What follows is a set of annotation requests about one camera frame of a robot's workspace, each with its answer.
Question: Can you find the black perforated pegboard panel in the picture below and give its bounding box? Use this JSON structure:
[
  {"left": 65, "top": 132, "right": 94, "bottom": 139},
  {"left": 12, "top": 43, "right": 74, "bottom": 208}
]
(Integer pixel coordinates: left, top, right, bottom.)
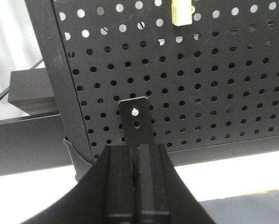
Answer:
[{"left": 26, "top": 0, "right": 279, "bottom": 164}]

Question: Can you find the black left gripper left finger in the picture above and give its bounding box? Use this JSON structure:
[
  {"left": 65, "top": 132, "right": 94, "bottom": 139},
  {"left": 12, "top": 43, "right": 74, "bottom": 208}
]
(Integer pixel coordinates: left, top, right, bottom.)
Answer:
[{"left": 25, "top": 146, "right": 134, "bottom": 224}]

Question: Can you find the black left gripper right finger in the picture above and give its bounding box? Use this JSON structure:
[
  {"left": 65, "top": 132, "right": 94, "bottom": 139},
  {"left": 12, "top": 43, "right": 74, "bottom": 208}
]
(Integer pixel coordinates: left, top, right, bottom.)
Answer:
[{"left": 135, "top": 144, "right": 214, "bottom": 224}]

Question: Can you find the black pegboard clamp bracket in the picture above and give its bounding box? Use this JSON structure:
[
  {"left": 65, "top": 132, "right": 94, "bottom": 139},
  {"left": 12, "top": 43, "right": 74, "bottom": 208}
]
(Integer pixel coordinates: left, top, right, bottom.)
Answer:
[{"left": 119, "top": 97, "right": 153, "bottom": 148}]

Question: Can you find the grey curtain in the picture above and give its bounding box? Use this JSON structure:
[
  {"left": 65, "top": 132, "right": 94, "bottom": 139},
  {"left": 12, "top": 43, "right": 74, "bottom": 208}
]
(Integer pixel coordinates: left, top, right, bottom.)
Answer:
[{"left": 0, "top": 0, "right": 47, "bottom": 122}]

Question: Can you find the black box on desk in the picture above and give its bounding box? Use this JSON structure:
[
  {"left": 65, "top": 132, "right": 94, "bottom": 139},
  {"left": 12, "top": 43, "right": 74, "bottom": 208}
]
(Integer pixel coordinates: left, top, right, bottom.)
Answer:
[{"left": 8, "top": 68, "right": 59, "bottom": 115}]

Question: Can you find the white standing desk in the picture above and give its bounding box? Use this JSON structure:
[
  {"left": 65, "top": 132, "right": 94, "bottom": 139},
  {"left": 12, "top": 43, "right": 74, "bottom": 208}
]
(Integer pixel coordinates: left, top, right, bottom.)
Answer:
[{"left": 0, "top": 116, "right": 279, "bottom": 224}]

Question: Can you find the cream white switch block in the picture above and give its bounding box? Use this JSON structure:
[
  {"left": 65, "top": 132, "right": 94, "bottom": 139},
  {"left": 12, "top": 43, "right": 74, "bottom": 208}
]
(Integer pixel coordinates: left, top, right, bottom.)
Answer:
[{"left": 171, "top": 0, "right": 195, "bottom": 27}]

